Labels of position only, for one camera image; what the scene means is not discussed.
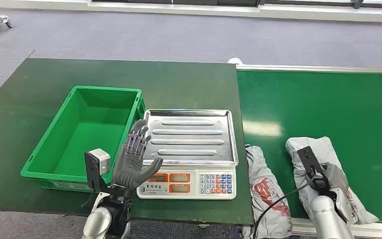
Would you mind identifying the aluminium conveyor side rail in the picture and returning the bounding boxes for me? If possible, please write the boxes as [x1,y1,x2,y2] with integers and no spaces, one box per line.
[291,218,382,239]
[236,64,382,74]

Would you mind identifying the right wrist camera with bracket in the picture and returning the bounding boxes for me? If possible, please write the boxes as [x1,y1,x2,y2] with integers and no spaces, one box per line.
[297,146,331,196]

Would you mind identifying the grey mailer package red print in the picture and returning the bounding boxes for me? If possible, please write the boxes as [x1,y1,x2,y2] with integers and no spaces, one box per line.
[242,145,293,239]

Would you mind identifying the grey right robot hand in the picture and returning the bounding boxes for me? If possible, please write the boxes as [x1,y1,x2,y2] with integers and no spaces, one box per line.
[321,162,355,223]

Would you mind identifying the electronic scale with steel pan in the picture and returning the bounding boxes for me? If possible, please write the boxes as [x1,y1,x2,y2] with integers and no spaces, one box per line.
[136,109,239,201]

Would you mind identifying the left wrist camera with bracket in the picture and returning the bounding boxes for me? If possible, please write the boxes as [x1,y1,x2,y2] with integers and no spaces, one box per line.
[84,148,111,194]

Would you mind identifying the green plastic crate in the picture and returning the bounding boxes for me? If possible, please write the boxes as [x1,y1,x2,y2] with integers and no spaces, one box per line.
[20,86,147,194]

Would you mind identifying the plain grey plastic mailer package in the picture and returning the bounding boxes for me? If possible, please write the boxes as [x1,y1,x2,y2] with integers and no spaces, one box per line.
[285,136,380,226]

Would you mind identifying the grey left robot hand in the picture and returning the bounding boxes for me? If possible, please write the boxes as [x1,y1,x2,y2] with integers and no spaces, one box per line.
[112,119,164,190]

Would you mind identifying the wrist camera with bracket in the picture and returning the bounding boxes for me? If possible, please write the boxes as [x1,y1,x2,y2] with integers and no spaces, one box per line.
[84,148,111,194]
[297,146,331,196]

